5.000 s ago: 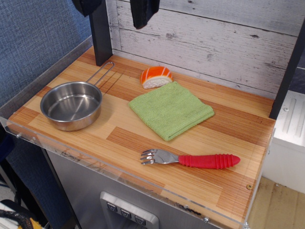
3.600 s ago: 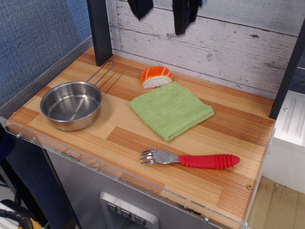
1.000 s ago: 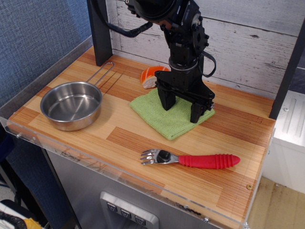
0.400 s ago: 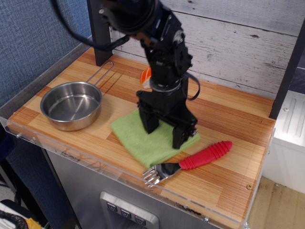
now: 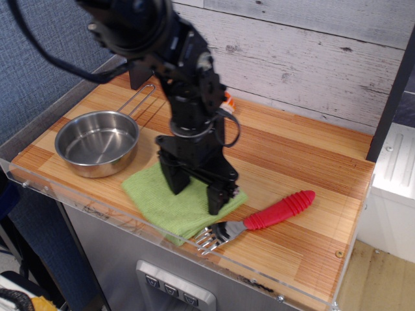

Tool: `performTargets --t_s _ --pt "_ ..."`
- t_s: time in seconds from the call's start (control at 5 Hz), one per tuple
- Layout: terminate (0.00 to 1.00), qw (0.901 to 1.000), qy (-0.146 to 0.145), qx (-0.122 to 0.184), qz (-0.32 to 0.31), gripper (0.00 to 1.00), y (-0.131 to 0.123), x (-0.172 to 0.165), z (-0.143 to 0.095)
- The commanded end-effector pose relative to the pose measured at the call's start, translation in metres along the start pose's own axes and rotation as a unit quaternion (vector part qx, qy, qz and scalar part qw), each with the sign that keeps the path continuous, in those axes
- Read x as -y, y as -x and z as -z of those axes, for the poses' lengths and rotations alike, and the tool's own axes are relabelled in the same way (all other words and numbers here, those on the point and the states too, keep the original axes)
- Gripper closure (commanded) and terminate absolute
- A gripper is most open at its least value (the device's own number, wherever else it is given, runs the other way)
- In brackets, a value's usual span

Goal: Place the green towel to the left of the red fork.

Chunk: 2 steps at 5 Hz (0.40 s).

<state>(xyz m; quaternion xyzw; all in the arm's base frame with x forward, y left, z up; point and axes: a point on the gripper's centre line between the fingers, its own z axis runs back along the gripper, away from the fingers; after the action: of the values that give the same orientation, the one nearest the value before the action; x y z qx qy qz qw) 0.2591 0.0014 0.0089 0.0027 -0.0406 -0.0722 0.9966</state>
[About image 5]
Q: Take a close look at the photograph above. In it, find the black right frame post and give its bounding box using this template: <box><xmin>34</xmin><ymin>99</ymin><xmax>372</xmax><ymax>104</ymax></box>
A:
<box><xmin>366</xmin><ymin>0</ymin><xmax>415</xmax><ymax>163</ymax></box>

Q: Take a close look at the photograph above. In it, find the black left frame post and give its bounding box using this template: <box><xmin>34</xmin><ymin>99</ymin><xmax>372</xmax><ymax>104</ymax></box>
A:
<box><xmin>128</xmin><ymin>62</ymin><xmax>153</xmax><ymax>90</ymax></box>

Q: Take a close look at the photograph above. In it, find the stainless steel pot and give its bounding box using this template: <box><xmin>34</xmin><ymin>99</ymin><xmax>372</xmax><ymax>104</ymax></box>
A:
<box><xmin>54</xmin><ymin>84</ymin><xmax>156</xmax><ymax>179</ymax></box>

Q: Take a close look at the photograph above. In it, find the toy salmon sushi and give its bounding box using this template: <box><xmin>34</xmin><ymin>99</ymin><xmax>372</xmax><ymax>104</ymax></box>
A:
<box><xmin>221</xmin><ymin>91</ymin><xmax>235</xmax><ymax>114</ymax></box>

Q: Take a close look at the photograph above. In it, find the clear acrylic edge guard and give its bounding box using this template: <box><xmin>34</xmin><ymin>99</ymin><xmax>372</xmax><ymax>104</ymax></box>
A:
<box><xmin>0</xmin><ymin>142</ymin><xmax>377</xmax><ymax>311</ymax></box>

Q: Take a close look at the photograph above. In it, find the silver button panel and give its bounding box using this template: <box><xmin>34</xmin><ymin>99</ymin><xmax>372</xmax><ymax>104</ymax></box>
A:
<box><xmin>136</xmin><ymin>260</ymin><xmax>217</xmax><ymax>310</ymax></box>

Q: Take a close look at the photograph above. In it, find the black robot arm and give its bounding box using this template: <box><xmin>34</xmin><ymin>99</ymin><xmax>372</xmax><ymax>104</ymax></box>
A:
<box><xmin>79</xmin><ymin>1</ymin><xmax>238</xmax><ymax>215</ymax></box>

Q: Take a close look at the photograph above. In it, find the green towel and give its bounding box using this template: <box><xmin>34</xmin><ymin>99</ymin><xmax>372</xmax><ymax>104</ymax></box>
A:
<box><xmin>122</xmin><ymin>163</ymin><xmax>248</xmax><ymax>246</ymax></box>

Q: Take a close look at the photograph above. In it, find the red handled metal fork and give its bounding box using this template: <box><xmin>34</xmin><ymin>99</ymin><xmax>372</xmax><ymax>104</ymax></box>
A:
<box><xmin>195</xmin><ymin>190</ymin><xmax>316</xmax><ymax>255</ymax></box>

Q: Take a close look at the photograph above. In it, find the white appliance at right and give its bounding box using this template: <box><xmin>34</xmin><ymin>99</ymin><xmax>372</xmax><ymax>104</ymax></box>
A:
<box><xmin>357</xmin><ymin>123</ymin><xmax>414</xmax><ymax>262</ymax></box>

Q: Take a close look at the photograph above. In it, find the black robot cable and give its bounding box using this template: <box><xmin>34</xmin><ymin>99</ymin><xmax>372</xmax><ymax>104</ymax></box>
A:
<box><xmin>6</xmin><ymin>0</ymin><xmax>129</xmax><ymax>84</ymax></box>

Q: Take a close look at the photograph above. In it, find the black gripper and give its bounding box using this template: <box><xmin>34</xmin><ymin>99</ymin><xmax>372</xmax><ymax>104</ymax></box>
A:
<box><xmin>156</xmin><ymin>132</ymin><xmax>239</xmax><ymax>215</ymax></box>

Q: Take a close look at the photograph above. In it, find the black frame post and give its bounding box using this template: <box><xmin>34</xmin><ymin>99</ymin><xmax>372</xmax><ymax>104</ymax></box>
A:
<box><xmin>366</xmin><ymin>0</ymin><xmax>415</xmax><ymax>163</ymax></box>
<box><xmin>128</xmin><ymin>62</ymin><xmax>153</xmax><ymax>90</ymax></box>

